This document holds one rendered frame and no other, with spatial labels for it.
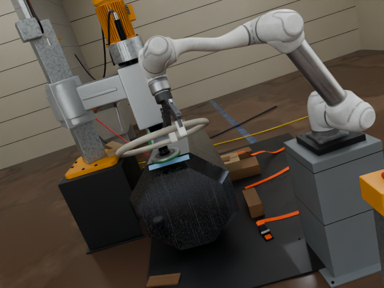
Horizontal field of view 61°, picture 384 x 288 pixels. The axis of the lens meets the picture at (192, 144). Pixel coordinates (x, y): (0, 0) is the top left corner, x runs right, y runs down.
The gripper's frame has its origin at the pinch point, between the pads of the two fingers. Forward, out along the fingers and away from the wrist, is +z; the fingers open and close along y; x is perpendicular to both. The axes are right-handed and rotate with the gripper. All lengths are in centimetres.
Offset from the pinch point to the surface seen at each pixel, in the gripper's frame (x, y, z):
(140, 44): -18, 55, -68
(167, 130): 3.9, -1.0, -3.8
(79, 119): 24, 159, -59
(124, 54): -6, 55, -65
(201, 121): -14.2, 3.0, -3.6
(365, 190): -29, -56, 39
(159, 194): -8, 105, 24
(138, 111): -6, 72, -32
